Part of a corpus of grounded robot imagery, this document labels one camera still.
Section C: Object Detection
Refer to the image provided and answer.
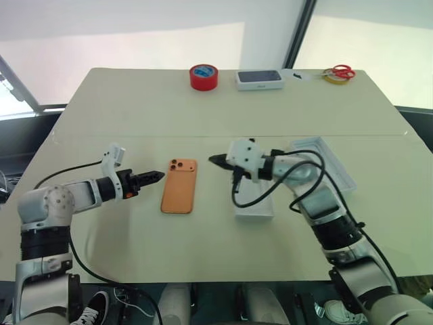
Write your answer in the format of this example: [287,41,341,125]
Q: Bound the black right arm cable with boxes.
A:
[231,148,405,299]

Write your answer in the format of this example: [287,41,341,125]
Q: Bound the closed box with phone print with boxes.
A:
[233,69,285,92]

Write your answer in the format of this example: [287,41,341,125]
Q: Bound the red tape roll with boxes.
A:
[189,64,220,92]

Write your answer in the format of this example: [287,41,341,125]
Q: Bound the white rounded shape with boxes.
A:
[241,283,283,325]
[158,283,192,325]

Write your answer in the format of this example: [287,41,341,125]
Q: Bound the orange smartphone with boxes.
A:
[160,158,198,215]

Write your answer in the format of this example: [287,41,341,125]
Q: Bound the yellow tape roll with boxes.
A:
[323,68,350,86]

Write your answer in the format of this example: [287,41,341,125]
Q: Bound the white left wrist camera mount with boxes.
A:
[101,143,127,201]

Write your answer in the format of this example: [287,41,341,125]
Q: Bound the red handled scissors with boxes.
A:
[323,64,357,81]

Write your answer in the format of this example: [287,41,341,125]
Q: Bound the black sneaker with white sole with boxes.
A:
[69,290,110,325]

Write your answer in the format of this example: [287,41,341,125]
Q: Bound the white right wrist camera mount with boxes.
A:
[226,137,269,184]

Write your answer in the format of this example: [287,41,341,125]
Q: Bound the white phone box lid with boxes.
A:
[289,135,359,201]

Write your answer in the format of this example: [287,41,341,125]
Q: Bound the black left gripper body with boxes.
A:
[117,169,141,201]

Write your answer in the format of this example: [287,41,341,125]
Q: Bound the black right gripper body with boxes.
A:
[230,165,246,194]

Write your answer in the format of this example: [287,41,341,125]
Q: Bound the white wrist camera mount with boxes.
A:
[226,137,269,184]
[101,143,127,201]

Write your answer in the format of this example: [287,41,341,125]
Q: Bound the white phone box base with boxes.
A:
[234,175,275,225]

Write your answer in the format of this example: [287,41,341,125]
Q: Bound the dark window frame post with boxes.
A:
[283,0,319,69]

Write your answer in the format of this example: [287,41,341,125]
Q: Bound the grey slanted metal rail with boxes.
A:
[0,55,47,115]

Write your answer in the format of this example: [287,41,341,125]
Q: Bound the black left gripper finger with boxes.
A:
[136,171,166,183]
[136,175,166,189]

